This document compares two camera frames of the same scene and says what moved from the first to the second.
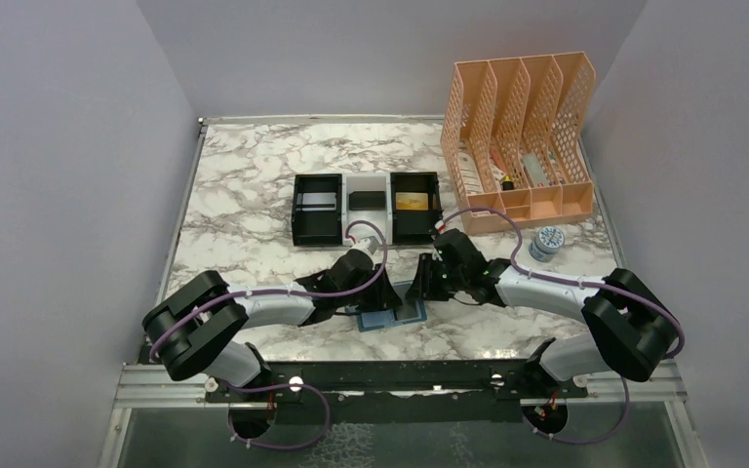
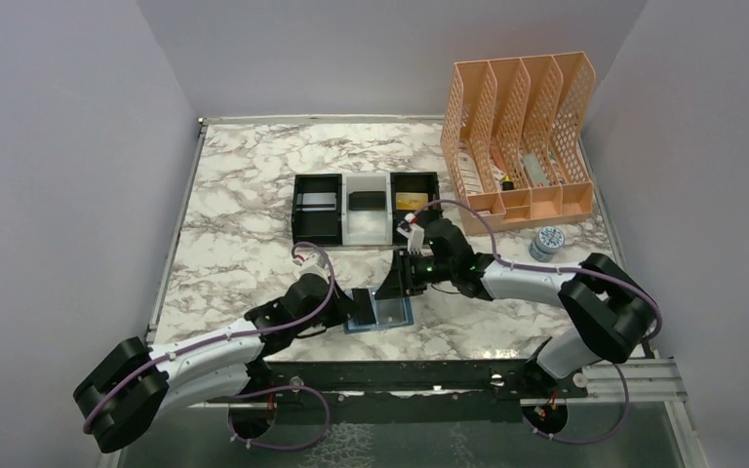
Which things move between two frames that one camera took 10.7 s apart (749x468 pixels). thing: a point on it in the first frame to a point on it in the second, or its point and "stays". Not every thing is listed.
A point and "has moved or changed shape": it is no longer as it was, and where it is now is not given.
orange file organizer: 515,138 stays
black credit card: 409,310 has moved or changed shape
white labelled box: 470,175 stays
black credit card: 367,201 stays
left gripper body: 372,297 to 334,312
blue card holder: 414,311 has moved or changed shape
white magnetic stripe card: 316,202 stays
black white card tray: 391,207 stays
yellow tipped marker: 507,184 stays
